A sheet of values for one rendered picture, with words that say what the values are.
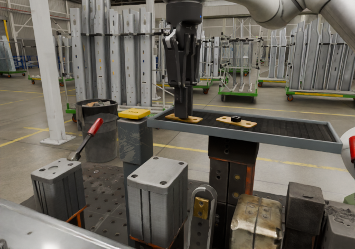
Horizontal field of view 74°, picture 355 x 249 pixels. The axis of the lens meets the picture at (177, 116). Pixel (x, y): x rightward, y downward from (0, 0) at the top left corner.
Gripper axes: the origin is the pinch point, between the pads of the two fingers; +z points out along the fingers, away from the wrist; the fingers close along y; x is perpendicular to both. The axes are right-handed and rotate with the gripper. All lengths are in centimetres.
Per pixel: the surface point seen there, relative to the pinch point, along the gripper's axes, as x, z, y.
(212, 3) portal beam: -443, -216, -1037
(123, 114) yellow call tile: -15.3, 4.3, 3.5
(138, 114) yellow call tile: -11.6, 4.1, 2.2
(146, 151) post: -10.8, 14.6, 0.6
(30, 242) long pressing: -12.1, 20.0, 30.5
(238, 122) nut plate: 12.0, 3.8, -2.8
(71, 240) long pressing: -6.5, 20.0, 26.7
